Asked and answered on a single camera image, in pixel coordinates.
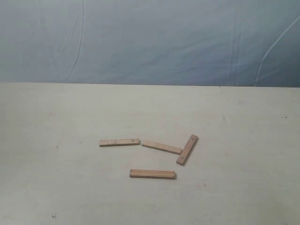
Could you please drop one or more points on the angled wooden stick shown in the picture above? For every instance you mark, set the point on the angled wooden stick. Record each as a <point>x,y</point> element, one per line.
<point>181,160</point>

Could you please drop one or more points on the blue backdrop cloth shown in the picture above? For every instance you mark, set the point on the blue backdrop cloth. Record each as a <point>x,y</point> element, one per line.
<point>152,42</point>

